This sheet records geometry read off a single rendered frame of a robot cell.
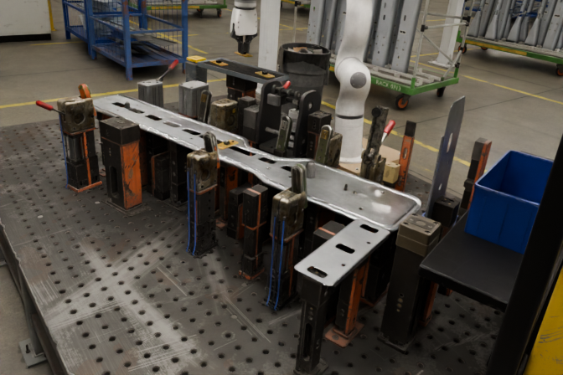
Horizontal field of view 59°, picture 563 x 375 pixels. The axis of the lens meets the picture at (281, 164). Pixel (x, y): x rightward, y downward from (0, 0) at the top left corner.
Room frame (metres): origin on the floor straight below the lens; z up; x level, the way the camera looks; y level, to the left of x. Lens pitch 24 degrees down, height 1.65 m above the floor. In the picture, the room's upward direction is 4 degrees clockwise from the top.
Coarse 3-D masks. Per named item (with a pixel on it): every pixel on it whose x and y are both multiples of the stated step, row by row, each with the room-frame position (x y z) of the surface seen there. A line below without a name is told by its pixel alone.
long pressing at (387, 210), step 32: (128, 96) 1.99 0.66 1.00; (160, 128) 1.66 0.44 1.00; (192, 128) 1.69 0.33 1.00; (224, 160) 1.44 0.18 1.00; (256, 160) 1.45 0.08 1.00; (288, 160) 1.46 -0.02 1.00; (320, 192) 1.26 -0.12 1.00; (352, 192) 1.27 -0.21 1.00; (384, 192) 1.29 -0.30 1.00; (384, 224) 1.10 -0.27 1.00
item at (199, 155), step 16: (192, 160) 1.34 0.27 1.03; (208, 160) 1.36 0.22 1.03; (192, 176) 1.34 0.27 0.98; (208, 176) 1.37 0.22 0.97; (192, 192) 1.36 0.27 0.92; (208, 192) 1.37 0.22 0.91; (192, 208) 1.36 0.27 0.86; (208, 208) 1.37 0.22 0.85; (192, 224) 1.35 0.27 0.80; (208, 224) 1.36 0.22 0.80; (192, 240) 1.35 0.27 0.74; (208, 240) 1.36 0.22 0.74
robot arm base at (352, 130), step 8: (336, 120) 2.00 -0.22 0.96; (344, 120) 1.97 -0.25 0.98; (352, 120) 1.96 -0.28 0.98; (360, 120) 1.98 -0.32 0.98; (336, 128) 2.00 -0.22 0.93; (344, 128) 1.96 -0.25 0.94; (352, 128) 1.96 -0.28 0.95; (360, 128) 1.98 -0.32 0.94; (344, 136) 1.96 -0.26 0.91; (352, 136) 1.96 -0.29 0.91; (360, 136) 1.98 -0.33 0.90; (344, 144) 1.96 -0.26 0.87; (352, 144) 1.96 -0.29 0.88; (360, 144) 1.99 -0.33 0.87; (344, 152) 1.96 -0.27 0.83; (352, 152) 1.96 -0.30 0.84; (360, 152) 1.99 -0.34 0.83; (344, 160) 1.94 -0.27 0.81; (352, 160) 1.94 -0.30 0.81; (360, 160) 1.94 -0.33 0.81
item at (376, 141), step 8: (376, 112) 1.39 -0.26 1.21; (384, 112) 1.40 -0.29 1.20; (376, 120) 1.42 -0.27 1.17; (384, 120) 1.40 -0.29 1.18; (376, 128) 1.41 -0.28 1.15; (384, 128) 1.41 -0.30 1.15; (376, 136) 1.41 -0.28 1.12; (368, 144) 1.41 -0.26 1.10; (376, 144) 1.39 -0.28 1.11; (368, 152) 1.41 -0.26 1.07; (376, 152) 1.39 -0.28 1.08; (368, 160) 1.41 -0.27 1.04
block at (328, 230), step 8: (328, 224) 1.12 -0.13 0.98; (336, 224) 1.12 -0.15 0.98; (320, 232) 1.08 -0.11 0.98; (328, 232) 1.08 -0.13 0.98; (336, 232) 1.08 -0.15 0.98; (312, 240) 1.07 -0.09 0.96; (320, 240) 1.06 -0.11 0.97; (312, 248) 1.07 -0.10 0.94; (336, 288) 1.08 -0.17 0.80; (336, 296) 1.08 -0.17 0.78; (328, 304) 1.05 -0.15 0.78; (336, 304) 1.09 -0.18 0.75; (328, 312) 1.06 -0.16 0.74; (336, 312) 1.09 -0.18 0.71; (328, 320) 1.06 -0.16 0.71
